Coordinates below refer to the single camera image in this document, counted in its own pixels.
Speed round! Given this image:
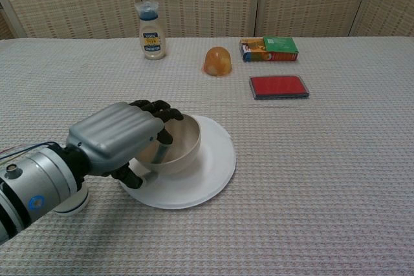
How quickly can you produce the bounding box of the left silver and black robot hand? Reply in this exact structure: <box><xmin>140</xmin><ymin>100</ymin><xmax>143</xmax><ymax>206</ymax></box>
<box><xmin>63</xmin><ymin>99</ymin><xmax>184</xmax><ymax>190</ymax></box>

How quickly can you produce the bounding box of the beige bowl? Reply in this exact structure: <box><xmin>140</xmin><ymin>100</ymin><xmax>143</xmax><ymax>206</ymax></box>
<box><xmin>134</xmin><ymin>114</ymin><xmax>202</xmax><ymax>175</ymax></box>

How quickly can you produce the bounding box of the orange and green carton box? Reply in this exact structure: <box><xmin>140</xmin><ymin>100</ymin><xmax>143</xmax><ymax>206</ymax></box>
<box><xmin>239</xmin><ymin>36</ymin><xmax>299</xmax><ymax>63</ymax></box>

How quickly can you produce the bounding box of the pale woven tablecloth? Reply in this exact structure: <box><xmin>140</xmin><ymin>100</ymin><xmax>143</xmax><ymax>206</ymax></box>
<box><xmin>0</xmin><ymin>36</ymin><xmax>414</xmax><ymax>276</ymax></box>

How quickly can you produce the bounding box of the red ink pad case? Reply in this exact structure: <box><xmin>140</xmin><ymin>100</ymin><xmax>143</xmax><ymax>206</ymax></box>
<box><xmin>248</xmin><ymin>75</ymin><xmax>311</xmax><ymax>101</ymax></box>

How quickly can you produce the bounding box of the mayonnaise bottle with blue cap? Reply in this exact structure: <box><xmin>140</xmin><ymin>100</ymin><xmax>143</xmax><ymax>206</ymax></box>
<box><xmin>135</xmin><ymin>1</ymin><xmax>167</xmax><ymax>61</ymax></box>

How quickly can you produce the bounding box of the orange jelly cup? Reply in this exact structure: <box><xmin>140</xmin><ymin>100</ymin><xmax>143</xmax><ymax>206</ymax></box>
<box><xmin>201</xmin><ymin>47</ymin><xmax>233</xmax><ymax>78</ymax></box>

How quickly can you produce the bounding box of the white paper plate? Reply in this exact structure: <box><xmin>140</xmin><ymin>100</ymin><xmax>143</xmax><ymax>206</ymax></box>
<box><xmin>118</xmin><ymin>114</ymin><xmax>237</xmax><ymax>209</ymax></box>

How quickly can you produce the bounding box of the white paper cup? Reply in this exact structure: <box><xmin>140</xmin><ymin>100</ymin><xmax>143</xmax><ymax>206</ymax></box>
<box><xmin>52</xmin><ymin>185</ymin><xmax>90</xmax><ymax>216</ymax></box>

